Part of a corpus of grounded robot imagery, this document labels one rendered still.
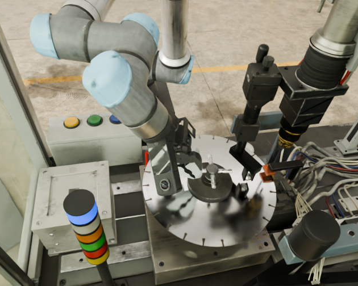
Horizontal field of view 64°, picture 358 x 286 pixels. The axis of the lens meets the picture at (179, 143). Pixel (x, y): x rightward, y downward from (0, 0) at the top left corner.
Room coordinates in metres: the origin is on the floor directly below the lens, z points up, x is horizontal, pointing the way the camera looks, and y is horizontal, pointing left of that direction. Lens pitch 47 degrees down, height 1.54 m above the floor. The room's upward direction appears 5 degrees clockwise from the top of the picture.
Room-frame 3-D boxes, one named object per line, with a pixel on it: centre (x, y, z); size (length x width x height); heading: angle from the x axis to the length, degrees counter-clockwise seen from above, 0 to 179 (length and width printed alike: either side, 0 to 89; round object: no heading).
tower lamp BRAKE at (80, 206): (0.22, 0.14, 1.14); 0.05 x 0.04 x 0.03; 16
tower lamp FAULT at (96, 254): (0.22, 0.14, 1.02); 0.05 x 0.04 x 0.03; 16
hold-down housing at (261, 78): (0.47, -0.15, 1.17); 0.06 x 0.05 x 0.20; 97
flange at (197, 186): (0.42, -0.08, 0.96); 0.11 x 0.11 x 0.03
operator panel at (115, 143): (0.64, 0.27, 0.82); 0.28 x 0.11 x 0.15; 106
